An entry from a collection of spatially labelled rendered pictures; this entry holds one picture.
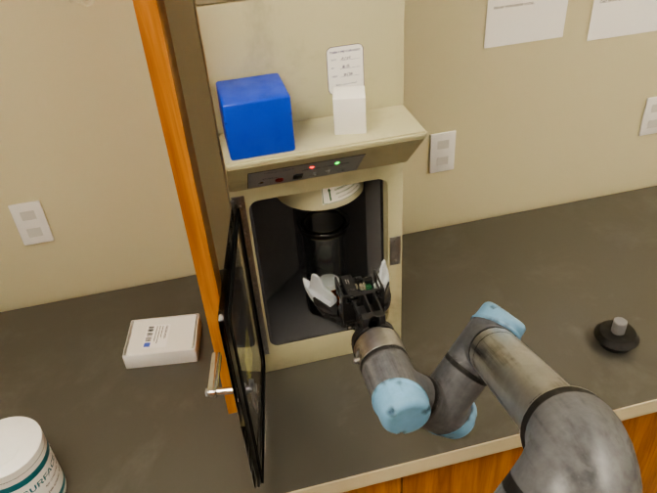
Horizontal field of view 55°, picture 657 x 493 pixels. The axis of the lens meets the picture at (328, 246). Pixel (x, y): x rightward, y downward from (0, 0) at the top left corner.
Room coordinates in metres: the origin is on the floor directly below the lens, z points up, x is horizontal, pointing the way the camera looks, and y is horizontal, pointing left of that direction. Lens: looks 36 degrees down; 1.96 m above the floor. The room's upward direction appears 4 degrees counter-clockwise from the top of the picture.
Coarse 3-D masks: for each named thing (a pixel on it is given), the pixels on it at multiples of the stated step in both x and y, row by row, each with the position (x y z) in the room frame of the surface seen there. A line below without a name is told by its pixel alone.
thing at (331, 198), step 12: (312, 192) 1.02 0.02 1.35; (324, 192) 1.01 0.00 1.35; (336, 192) 1.02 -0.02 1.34; (348, 192) 1.03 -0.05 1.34; (360, 192) 1.05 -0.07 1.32; (288, 204) 1.02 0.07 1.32; (300, 204) 1.01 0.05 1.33; (312, 204) 1.01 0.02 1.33; (324, 204) 1.00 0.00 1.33; (336, 204) 1.01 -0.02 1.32
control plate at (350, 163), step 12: (360, 156) 0.91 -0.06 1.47; (288, 168) 0.89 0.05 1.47; (300, 168) 0.90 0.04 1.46; (312, 168) 0.91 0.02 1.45; (324, 168) 0.92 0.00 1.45; (336, 168) 0.94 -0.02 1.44; (348, 168) 0.95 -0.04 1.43; (252, 180) 0.90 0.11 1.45; (264, 180) 0.91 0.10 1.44; (288, 180) 0.94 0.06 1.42
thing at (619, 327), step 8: (608, 320) 1.00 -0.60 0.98; (616, 320) 0.97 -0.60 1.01; (624, 320) 0.97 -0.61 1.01; (600, 328) 0.98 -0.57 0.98; (608, 328) 0.98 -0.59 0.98; (616, 328) 0.96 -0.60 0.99; (624, 328) 0.95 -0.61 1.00; (632, 328) 0.97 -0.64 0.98; (600, 336) 0.96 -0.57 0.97; (608, 336) 0.95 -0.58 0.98; (616, 336) 0.95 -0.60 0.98; (624, 336) 0.95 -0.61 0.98; (632, 336) 0.95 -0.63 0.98; (600, 344) 0.96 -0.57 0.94; (608, 344) 0.94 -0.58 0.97; (616, 344) 0.93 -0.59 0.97; (624, 344) 0.93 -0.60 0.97; (632, 344) 0.93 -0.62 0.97; (616, 352) 0.94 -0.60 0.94; (624, 352) 0.94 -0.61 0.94
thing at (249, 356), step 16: (240, 240) 0.90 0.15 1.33; (240, 256) 0.87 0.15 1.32; (224, 272) 0.74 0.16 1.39; (240, 272) 0.84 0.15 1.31; (224, 288) 0.70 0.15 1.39; (240, 288) 0.81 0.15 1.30; (224, 304) 0.67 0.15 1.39; (240, 304) 0.78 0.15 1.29; (240, 320) 0.76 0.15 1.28; (224, 336) 0.64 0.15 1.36; (240, 336) 0.73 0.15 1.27; (256, 336) 0.89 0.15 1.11; (240, 352) 0.70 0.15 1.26; (256, 352) 0.86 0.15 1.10; (256, 368) 0.83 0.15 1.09; (240, 400) 0.64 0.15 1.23; (240, 416) 0.64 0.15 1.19; (256, 416) 0.74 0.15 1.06; (256, 432) 0.71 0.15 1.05; (256, 480) 0.64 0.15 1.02
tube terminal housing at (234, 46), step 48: (240, 0) 0.98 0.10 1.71; (288, 0) 0.98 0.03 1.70; (336, 0) 1.00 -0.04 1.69; (384, 0) 1.01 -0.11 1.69; (240, 48) 0.97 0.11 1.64; (288, 48) 0.98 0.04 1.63; (384, 48) 1.01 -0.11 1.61; (384, 96) 1.01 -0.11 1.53; (240, 192) 0.96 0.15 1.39; (288, 192) 0.98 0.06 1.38; (384, 192) 1.04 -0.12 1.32; (384, 240) 1.04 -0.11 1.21; (336, 336) 0.99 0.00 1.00
